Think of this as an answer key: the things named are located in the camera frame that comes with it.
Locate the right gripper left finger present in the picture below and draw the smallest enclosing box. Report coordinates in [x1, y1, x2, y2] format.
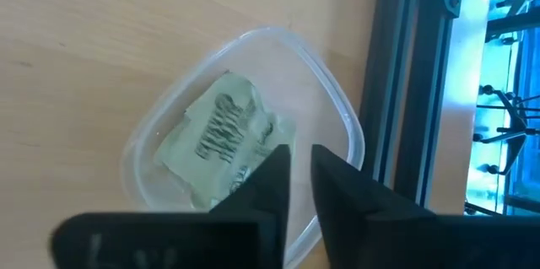
[209, 144, 293, 269]

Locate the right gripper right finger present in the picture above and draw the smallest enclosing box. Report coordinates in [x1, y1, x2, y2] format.
[310, 144, 440, 269]

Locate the green stevia sweetener packet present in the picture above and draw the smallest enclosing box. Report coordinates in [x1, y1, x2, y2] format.
[154, 70, 273, 211]
[248, 106, 297, 186]

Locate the clear plastic container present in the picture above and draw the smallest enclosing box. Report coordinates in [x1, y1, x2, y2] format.
[120, 26, 366, 269]

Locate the black aluminium table frame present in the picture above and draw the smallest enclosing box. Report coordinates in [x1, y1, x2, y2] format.
[360, 0, 451, 218]

